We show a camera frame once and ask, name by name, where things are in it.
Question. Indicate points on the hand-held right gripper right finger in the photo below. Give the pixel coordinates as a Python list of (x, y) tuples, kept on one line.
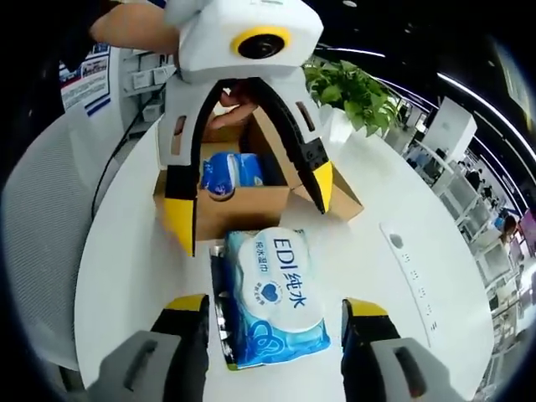
[(360, 356)]

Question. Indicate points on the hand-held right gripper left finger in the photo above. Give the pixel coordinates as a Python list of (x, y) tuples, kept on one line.
[(184, 347)]

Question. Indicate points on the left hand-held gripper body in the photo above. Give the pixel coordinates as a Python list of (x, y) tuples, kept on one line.
[(209, 42)]

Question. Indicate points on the soft blue tissue pack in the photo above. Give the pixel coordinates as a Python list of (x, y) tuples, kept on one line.
[(234, 171)]

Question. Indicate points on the soft dark green grey pouch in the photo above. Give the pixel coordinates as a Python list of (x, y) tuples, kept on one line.
[(218, 293)]

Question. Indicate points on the brown cardboard shoe box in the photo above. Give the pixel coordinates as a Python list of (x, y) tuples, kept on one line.
[(243, 209)]

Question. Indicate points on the soft blue wet wipes pack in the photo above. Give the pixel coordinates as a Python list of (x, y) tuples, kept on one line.
[(276, 285)]

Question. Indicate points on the person's left hand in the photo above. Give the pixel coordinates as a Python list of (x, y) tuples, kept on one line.
[(232, 113)]

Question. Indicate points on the green plant in white pot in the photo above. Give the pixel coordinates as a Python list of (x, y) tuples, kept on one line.
[(356, 92)]

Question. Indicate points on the set of white storage bins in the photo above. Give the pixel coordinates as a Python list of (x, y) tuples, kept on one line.
[(142, 77)]

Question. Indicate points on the white table outlet panel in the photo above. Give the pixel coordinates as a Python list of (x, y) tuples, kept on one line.
[(412, 276)]

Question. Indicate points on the white mesh office chair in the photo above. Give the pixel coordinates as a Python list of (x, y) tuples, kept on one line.
[(46, 218)]

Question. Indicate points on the blue white wall poster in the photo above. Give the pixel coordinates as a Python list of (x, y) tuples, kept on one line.
[(86, 79)]

